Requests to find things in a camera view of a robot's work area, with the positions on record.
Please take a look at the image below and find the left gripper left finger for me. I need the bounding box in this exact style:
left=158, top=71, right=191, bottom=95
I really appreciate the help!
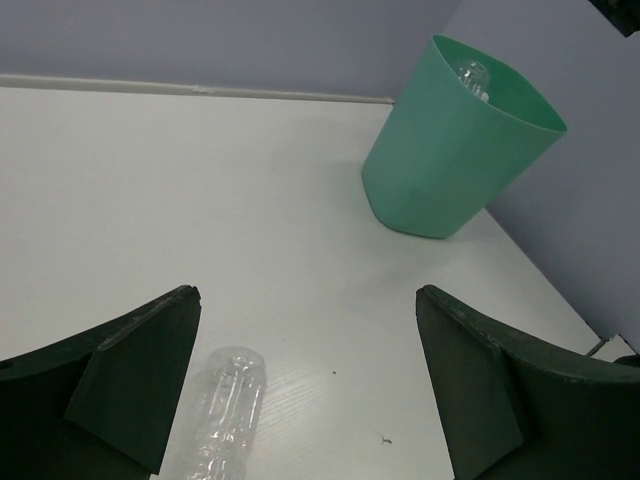
left=1, top=285, right=201, bottom=479

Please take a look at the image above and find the green plastic bin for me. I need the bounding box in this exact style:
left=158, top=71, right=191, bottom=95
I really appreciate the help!
left=362, top=34, right=567, bottom=239

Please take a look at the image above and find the clear bottle white cap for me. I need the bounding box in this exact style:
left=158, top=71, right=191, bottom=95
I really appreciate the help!
left=164, top=346, right=267, bottom=479

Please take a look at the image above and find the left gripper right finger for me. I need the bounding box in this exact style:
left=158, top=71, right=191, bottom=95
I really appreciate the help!
left=416, top=285, right=639, bottom=479

